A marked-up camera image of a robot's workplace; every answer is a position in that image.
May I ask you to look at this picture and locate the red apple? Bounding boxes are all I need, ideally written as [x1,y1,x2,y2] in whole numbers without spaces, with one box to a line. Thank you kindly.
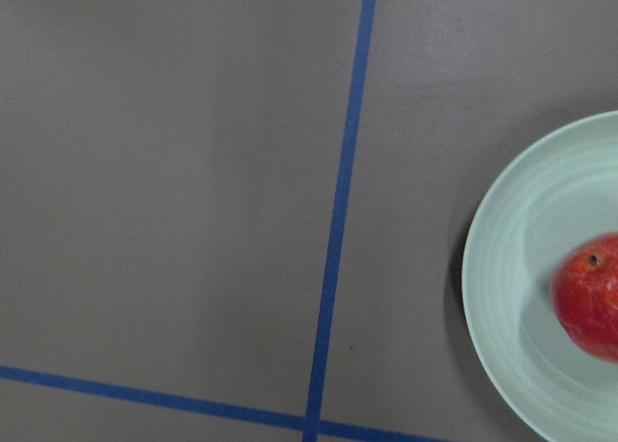
[549,233,617,363]

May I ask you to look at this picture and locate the brown paper table cover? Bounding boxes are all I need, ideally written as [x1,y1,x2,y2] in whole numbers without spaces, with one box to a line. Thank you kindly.
[1,0,617,441]

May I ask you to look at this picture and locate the green plate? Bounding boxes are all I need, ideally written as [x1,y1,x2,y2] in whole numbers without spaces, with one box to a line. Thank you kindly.
[462,112,617,441]

